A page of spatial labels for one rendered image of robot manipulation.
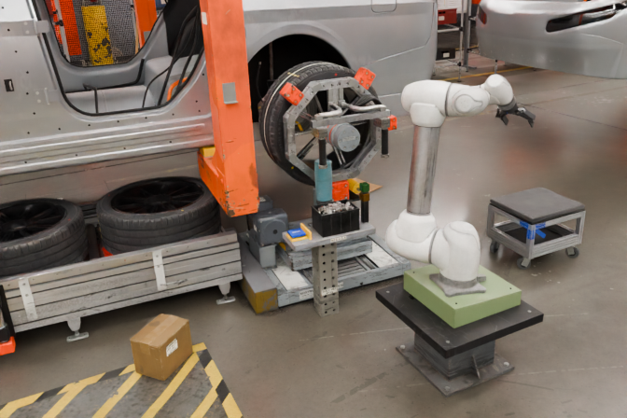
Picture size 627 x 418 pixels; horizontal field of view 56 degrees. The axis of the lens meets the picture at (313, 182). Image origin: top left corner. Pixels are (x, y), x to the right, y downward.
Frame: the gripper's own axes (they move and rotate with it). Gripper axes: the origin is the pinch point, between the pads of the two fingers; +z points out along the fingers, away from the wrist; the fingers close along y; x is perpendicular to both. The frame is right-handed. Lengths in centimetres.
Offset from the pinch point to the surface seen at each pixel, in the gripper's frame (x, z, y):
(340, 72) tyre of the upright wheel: 8, -57, 76
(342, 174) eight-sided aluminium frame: 53, -28, 73
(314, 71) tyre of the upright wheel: 14, -68, 82
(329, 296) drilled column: 116, -22, 57
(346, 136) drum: 41, -52, 61
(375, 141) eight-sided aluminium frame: 30, -24, 64
